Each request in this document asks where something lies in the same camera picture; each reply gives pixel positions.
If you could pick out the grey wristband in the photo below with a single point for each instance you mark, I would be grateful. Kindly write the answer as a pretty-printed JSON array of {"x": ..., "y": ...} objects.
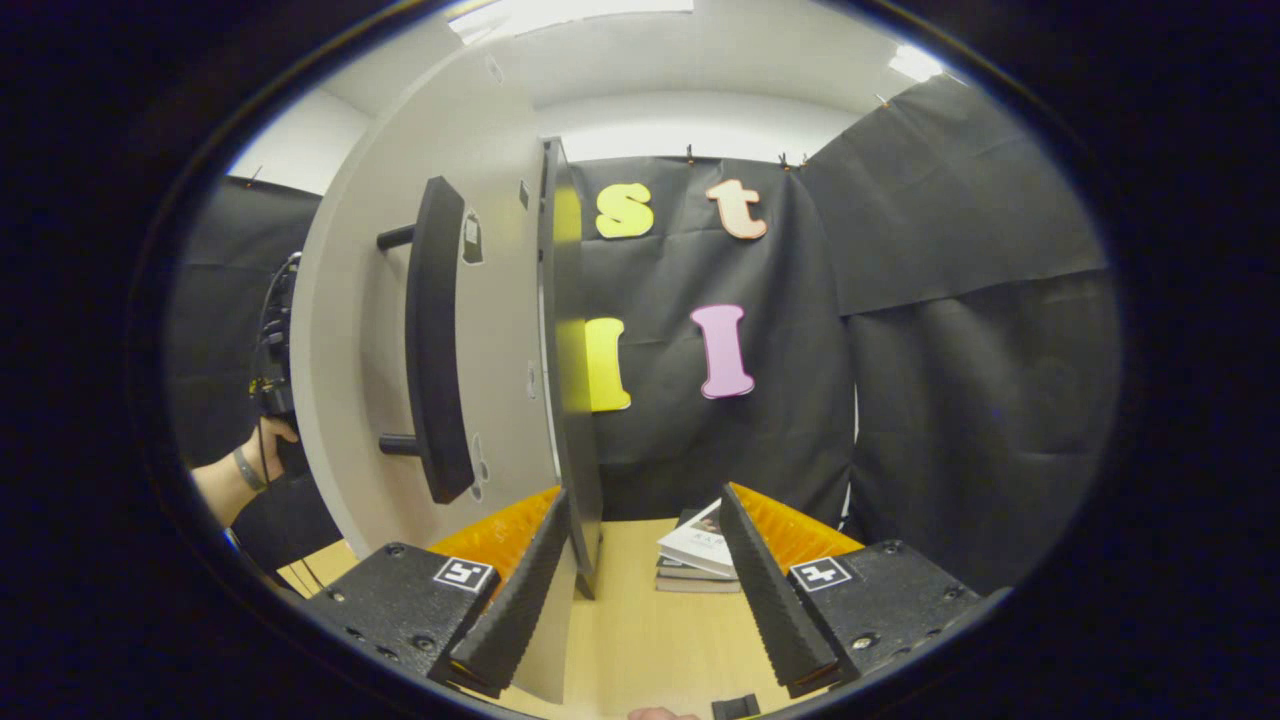
[{"x": 248, "y": 470}]

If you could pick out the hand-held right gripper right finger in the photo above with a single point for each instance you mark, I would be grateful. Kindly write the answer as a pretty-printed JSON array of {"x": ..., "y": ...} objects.
[{"x": 775, "y": 610}]

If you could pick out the large ceiling light panel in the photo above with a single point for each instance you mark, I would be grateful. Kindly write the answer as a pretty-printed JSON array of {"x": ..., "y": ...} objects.
[{"x": 570, "y": 15}]

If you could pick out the grey cabinet door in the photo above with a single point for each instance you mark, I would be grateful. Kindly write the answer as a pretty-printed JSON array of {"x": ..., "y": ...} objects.
[{"x": 500, "y": 300}]

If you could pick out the grey book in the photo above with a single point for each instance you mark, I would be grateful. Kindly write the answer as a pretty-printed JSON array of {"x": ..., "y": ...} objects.
[{"x": 690, "y": 582}]

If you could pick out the black backdrop cloth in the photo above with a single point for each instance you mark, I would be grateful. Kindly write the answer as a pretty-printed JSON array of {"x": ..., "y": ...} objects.
[{"x": 950, "y": 400}]

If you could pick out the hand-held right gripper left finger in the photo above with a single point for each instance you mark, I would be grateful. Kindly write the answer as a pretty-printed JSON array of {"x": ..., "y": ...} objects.
[{"x": 520, "y": 600}]

